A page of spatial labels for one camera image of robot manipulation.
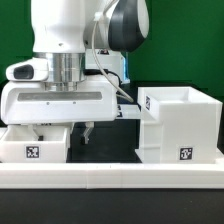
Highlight fiducial marker sheet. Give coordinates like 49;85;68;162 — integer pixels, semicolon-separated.
117;104;141;120

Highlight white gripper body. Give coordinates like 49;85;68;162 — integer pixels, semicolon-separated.
1;58;118;125

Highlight white drawer cabinet box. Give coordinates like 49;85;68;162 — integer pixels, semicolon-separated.
136;87;222;164

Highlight white L-shaped border fence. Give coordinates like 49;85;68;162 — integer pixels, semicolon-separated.
0;158;224;189

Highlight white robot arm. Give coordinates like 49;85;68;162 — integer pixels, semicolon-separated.
1;0;149;125

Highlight white front drawer tray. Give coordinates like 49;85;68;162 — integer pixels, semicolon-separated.
0;125;70;163

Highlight white thin cable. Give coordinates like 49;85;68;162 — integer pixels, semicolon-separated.
91;0;135;104

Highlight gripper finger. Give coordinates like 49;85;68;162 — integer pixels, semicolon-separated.
81;122;94;145
28;125;44;141

